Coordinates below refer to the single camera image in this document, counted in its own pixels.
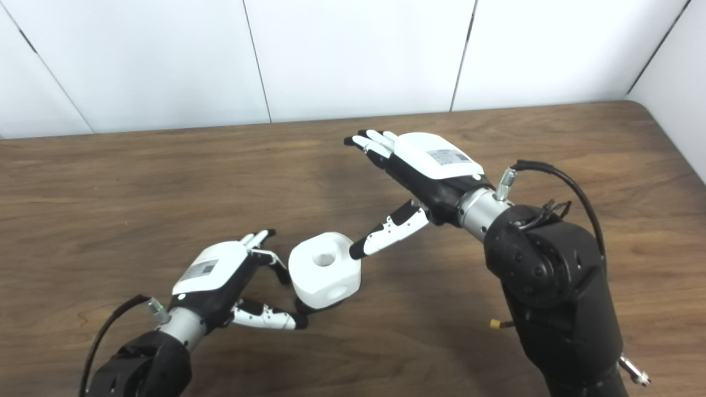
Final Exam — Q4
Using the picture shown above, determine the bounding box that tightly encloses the black flanged holder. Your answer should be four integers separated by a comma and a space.
294, 298, 337, 316

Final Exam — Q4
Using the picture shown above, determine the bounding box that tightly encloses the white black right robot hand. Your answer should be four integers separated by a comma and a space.
344, 130, 494, 261

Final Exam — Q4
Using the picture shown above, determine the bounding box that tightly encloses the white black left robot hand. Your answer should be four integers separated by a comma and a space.
168, 229, 309, 331

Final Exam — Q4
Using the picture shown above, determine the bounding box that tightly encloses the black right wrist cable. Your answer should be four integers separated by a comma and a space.
495, 160, 607, 265

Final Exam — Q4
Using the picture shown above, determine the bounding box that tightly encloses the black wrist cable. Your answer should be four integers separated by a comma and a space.
495, 160, 607, 265
79, 294, 172, 397

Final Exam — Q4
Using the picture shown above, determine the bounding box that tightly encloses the thin black wire bundle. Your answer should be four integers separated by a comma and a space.
516, 200, 573, 229

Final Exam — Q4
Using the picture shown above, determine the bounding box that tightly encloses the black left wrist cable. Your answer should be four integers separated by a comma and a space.
79, 294, 172, 397

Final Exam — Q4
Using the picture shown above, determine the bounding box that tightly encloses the silver cable plug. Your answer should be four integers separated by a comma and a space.
618, 356, 651, 387

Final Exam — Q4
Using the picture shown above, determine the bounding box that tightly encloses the round white piece with holes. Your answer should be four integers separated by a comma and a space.
288, 232, 362, 309

